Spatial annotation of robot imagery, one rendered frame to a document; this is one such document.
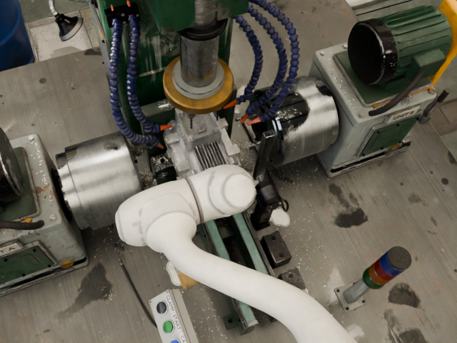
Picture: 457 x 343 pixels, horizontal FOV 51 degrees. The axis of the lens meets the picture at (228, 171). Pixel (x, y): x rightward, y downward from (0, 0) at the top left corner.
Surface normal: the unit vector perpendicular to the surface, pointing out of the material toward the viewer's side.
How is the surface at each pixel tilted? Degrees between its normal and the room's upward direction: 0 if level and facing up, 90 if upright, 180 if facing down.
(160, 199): 17
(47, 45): 0
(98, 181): 28
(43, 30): 0
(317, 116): 35
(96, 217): 73
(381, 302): 0
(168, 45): 90
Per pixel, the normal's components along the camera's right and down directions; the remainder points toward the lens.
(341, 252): 0.07, -0.46
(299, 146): 0.38, 0.62
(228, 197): 0.19, 0.10
